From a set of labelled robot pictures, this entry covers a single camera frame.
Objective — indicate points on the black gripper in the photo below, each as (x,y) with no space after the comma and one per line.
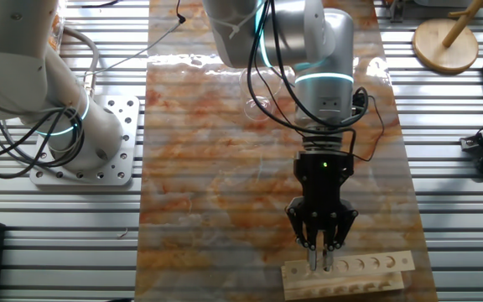
(323,180)

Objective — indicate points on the clear glass test tube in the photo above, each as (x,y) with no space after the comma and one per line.
(320,256)

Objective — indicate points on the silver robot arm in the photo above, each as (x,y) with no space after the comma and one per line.
(325,50)

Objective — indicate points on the wooden test tube rack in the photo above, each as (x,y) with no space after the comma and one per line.
(350,285)

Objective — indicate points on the orange marble pattern mat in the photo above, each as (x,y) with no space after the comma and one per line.
(224,189)

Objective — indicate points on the clear glass beaker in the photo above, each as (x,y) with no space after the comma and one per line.
(258,111)

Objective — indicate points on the small curled scrap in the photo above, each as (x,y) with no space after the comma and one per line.
(123,234)

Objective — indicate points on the wooden stand with round base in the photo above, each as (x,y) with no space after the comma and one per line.
(443,54)

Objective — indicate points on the clear plastic fruit tray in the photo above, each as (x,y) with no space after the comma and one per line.
(63,25)

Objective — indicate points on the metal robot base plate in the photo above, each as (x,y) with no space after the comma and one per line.
(126,126)

